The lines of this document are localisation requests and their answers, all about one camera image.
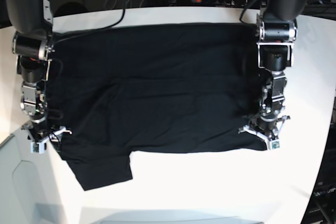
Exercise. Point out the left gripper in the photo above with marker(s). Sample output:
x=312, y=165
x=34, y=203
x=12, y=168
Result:
x=266, y=128

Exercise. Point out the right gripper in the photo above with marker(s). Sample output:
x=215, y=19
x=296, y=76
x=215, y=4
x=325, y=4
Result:
x=39, y=133

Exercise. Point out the black T-shirt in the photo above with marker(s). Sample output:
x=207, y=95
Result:
x=168, y=89

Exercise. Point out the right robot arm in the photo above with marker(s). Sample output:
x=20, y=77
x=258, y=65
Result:
x=32, y=44

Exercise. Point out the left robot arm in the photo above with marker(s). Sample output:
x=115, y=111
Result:
x=277, y=31

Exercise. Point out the black power strip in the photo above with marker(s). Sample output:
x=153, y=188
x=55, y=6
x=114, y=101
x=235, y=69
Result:
x=226, y=3

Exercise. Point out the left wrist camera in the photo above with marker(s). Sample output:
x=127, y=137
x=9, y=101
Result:
x=273, y=145

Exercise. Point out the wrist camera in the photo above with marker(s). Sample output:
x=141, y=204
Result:
x=273, y=145
x=38, y=147

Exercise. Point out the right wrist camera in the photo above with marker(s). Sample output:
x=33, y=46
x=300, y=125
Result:
x=38, y=147

